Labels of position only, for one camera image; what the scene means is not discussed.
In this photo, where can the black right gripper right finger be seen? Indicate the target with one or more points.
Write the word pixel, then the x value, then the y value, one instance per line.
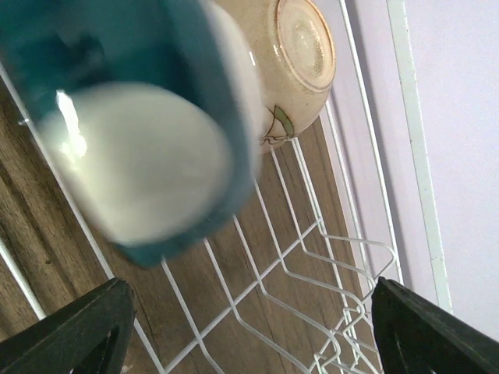
pixel 414 335

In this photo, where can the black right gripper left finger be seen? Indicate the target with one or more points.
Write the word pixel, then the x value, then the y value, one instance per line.
pixel 89 335

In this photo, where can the teal cup white interior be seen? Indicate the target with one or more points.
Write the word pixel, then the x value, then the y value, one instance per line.
pixel 150 112

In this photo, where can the large cream ceramic bowl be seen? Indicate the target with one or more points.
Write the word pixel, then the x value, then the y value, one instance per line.
pixel 294 53

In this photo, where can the white wire dish rack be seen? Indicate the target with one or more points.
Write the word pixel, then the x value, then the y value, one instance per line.
pixel 284 286

